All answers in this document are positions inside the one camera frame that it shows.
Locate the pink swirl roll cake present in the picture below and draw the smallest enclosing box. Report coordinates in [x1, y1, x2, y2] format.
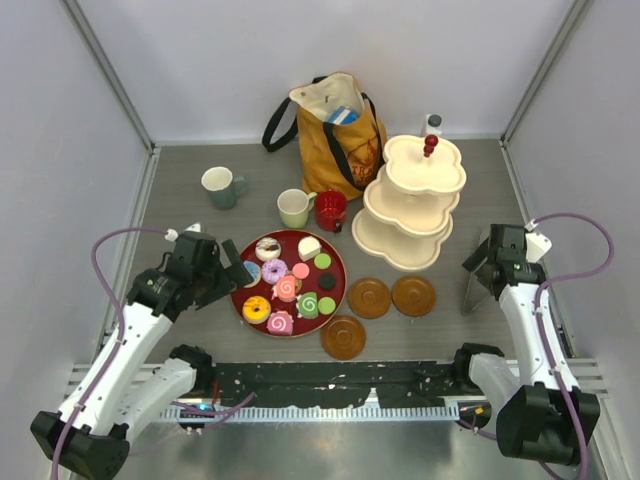
[266, 311, 294, 336]
[272, 275, 297, 302]

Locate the pink sandwich cookie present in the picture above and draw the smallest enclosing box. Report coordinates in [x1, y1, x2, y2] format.
[291, 262, 310, 280]

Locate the pink swirl roll cake front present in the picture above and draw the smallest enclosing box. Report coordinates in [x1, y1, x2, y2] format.
[266, 311, 294, 336]

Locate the white cake slice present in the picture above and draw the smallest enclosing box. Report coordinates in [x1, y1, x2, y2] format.
[297, 236, 322, 262]

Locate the green swirl roll cake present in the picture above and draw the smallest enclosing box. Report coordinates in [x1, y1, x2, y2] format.
[296, 292, 319, 319]

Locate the black sandwich cookie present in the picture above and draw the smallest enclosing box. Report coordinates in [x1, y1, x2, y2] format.
[318, 273, 337, 291]

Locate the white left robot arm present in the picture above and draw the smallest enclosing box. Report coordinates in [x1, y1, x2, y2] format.
[30, 224, 253, 479]

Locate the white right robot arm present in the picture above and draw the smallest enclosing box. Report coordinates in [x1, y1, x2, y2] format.
[451, 224, 600, 466]

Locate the blue frosted donut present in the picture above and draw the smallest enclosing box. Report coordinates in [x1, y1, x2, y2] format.
[243, 260, 262, 288]

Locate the purple sprinkled donut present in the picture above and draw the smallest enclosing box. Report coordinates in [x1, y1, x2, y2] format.
[261, 258, 289, 285]

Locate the chocolate white frosted donut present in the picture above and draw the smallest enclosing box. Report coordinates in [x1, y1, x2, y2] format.
[255, 237, 282, 262]

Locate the yellow frosted donut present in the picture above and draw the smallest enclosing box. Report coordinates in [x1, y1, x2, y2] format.
[242, 295, 272, 325]

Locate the round red lacquer tray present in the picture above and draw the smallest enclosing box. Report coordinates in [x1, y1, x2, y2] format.
[231, 230, 347, 338]

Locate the brown wooden saucer right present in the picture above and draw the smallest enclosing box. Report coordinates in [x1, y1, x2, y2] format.
[391, 276, 436, 317]

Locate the brown wooden saucer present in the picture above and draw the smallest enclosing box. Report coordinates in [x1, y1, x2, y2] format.
[321, 315, 367, 360]
[391, 276, 436, 317]
[347, 277, 392, 319]

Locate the three-tier cream cake stand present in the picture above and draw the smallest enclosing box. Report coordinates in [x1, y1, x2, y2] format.
[351, 135, 467, 272]

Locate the green macaron upper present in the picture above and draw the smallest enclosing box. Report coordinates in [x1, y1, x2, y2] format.
[314, 253, 332, 270]

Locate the green macaron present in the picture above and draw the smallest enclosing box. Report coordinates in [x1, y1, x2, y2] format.
[317, 296, 336, 315]
[314, 253, 332, 270]

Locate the grey-green ceramic mug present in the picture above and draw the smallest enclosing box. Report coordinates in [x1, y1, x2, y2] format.
[201, 166, 248, 210]

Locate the light green ceramic mug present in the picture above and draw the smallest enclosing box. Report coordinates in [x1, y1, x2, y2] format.
[277, 189, 317, 229]

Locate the green macaron lower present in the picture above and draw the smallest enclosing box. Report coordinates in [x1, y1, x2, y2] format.
[317, 296, 336, 315]

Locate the red ceramic mug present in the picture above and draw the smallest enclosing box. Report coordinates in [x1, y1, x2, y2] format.
[315, 190, 348, 233]

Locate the brown wooden saucer left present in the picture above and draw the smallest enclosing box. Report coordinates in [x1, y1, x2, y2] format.
[347, 277, 392, 319]

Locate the brown wooden saucer front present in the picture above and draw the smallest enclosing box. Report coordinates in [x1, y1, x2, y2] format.
[321, 315, 367, 360]

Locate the white bottle grey cap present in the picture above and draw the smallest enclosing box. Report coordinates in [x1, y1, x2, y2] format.
[424, 114, 442, 136]

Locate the yellow canvas tote bag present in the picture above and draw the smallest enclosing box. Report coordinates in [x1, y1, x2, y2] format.
[261, 72, 387, 200]

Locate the blue white box in bag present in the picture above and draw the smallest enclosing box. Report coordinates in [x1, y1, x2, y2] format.
[327, 106, 360, 125]

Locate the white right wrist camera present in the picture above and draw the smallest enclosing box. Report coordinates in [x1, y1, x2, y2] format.
[525, 230, 552, 263]

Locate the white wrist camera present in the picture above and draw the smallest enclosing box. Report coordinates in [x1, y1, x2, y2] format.
[525, 230, 552, 263]
[180, 222, 204, 238]

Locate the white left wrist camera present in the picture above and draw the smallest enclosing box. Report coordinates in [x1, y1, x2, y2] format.
[180, 222, 204, 238]

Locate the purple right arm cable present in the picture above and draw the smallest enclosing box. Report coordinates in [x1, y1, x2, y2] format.
[457, 213, 615, 480]

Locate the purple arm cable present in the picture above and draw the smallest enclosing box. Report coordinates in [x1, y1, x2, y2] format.
[457, 213, 615, 480]
[49, 227, 256, 480]

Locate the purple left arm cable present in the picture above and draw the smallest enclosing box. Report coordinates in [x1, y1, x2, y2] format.
[49, 227, 256, 480]

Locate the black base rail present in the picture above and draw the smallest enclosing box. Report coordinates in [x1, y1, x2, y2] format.
[216, 361, 464, 409]

